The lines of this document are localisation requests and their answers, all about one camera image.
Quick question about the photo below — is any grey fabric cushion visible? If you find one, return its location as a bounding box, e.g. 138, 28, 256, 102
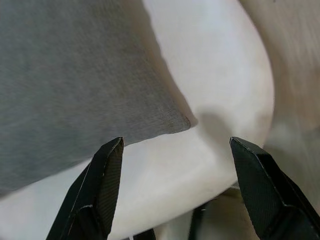
0, 0, 199, 198

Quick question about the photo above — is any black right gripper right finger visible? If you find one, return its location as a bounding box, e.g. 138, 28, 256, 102
229, 136, 320, 240

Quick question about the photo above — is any white plastic shell chair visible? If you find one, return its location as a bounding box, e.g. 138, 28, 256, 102
0, 0, 276, 240

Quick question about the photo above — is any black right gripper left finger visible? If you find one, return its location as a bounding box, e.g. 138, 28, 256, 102
46, 136, 125, 240

